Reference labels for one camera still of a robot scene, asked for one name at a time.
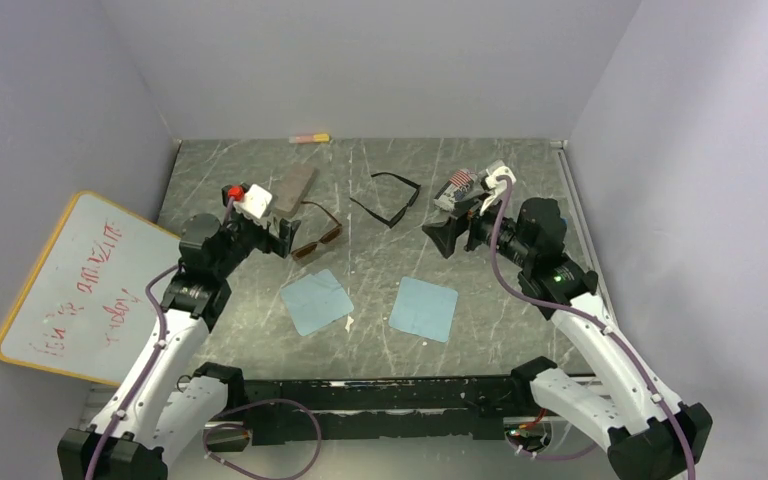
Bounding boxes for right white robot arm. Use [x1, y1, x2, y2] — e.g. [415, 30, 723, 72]
[422, 196, 713, 479]

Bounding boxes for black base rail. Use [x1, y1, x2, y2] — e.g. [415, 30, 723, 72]
[185, 374, 597, 446]

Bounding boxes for yellow framed whiteboard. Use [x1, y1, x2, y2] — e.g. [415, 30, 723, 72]
[0, 190, 179, 385]

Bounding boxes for pink yellow marker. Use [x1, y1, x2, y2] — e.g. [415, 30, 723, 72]
[288, 133, 331, 144]

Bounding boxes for black frame sunglasses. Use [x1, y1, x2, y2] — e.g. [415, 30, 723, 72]
[349, 172, 422, 229]

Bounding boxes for brown glasses case green lining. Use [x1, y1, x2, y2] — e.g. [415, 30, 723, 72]
[273, 164, 318, 218]

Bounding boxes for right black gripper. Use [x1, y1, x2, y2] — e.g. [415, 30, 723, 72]
[422, 190, 535, 269]

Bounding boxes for brown tinted sunglasses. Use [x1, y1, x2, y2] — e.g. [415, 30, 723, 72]
[291, 200, 343, 260]

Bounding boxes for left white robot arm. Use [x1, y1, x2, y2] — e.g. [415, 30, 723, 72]
[57, 213, 300, 479]

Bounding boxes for blue cleaning cloth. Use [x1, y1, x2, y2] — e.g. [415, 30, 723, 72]
[388, 277, 458, 343]
[280, 269, 354, 336]

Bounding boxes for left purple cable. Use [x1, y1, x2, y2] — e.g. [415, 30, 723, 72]
[84, 198, 323, 480]

